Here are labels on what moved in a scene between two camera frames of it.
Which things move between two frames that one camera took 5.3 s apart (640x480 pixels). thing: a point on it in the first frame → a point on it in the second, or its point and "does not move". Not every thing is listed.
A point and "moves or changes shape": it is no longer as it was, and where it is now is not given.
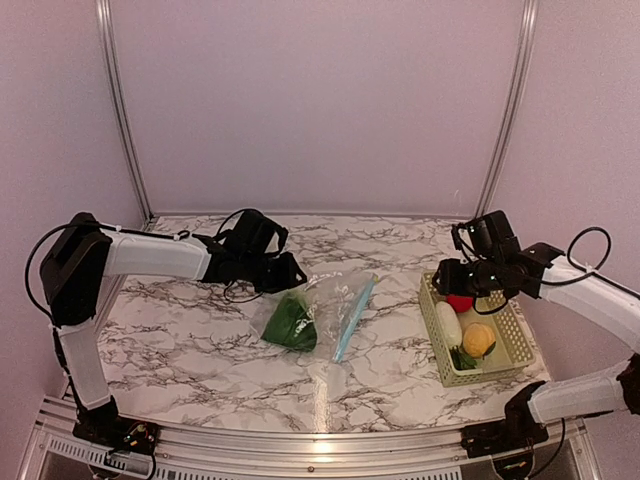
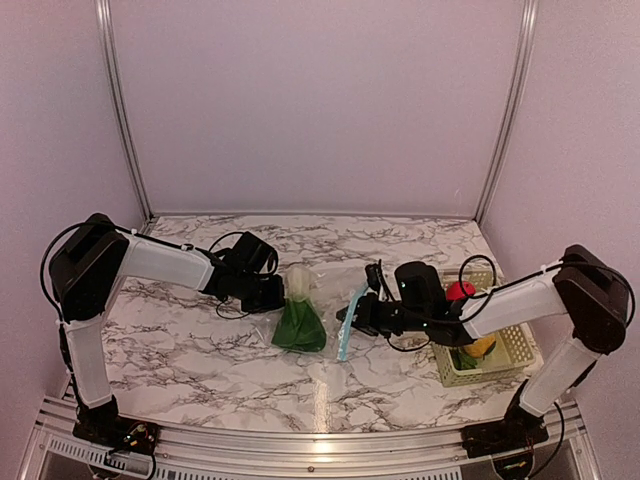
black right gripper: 450,281 → 367,316
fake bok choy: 291,324 moves or changes shape
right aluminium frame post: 530,29 does not move
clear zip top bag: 319,320 moves or changes shape
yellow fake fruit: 477,338 does not move
